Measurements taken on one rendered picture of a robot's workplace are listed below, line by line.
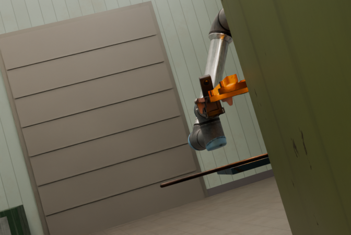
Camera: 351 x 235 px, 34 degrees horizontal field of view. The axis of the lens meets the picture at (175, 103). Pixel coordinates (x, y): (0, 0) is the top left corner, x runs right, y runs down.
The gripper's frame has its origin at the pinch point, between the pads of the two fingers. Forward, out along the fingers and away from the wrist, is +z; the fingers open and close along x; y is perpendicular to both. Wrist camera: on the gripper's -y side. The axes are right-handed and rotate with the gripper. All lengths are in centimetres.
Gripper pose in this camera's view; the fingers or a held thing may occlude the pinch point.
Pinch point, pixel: (214, 94)
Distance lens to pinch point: 215.6
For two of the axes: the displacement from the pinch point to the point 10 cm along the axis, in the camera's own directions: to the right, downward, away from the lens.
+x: -9.6, 2.7, -1.0
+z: 0.7, -1.1, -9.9
